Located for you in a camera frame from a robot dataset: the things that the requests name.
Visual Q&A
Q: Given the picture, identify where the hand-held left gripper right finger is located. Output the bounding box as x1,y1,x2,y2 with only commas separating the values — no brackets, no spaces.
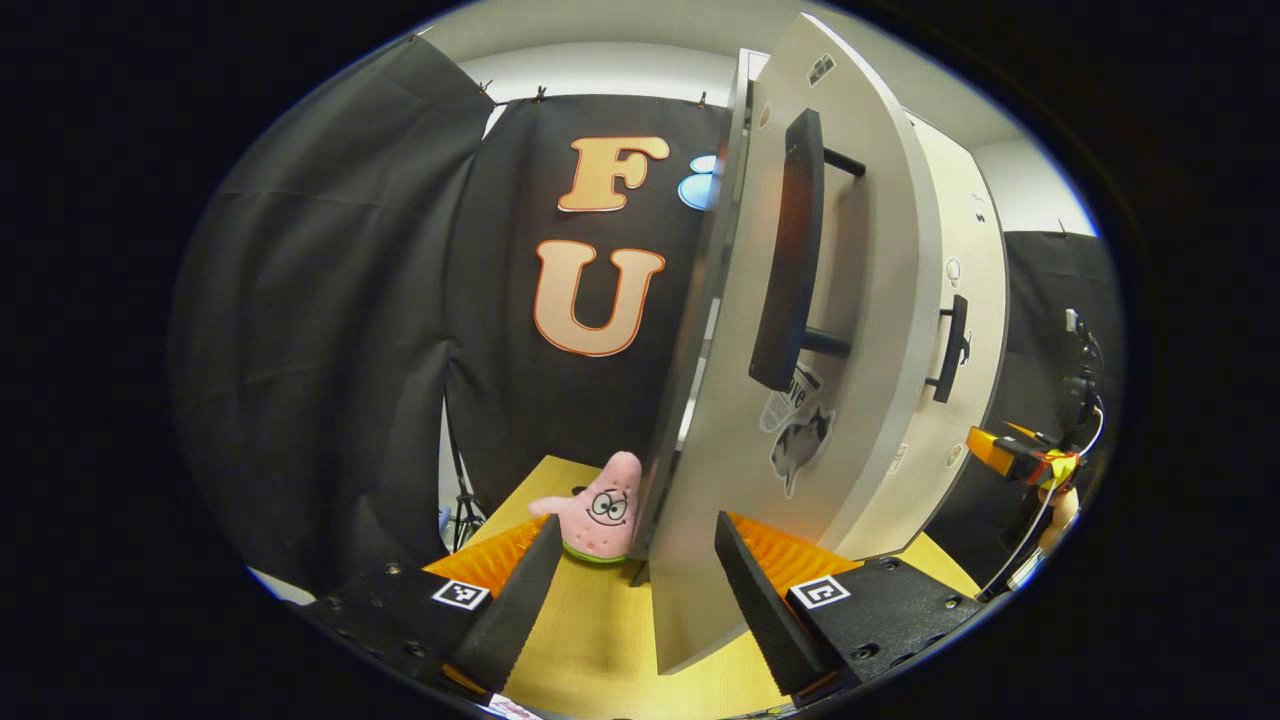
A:
713,510,986,699

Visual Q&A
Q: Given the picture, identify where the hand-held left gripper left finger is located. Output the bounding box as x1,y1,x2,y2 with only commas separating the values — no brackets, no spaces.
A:
300,515,566,696

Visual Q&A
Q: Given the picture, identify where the black equipment stand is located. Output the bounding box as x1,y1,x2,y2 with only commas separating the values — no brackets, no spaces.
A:
1060,308,1106,451

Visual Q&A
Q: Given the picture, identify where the black tripod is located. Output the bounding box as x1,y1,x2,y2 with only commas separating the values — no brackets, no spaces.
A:
440,400,486,553

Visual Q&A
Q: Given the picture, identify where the pink starfish plush toy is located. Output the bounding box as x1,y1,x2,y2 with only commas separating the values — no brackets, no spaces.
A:
528,450,644,566

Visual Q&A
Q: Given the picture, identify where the black backdrop cloth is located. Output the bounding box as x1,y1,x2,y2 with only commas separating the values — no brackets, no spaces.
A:
170,35,1126,601

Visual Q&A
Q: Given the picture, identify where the white cable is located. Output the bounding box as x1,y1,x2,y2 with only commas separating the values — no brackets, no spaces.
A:
980,405,1106,601

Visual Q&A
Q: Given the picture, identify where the black door handle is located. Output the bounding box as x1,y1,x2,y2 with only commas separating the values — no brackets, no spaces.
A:
925,294,973,404
748,108,867,393

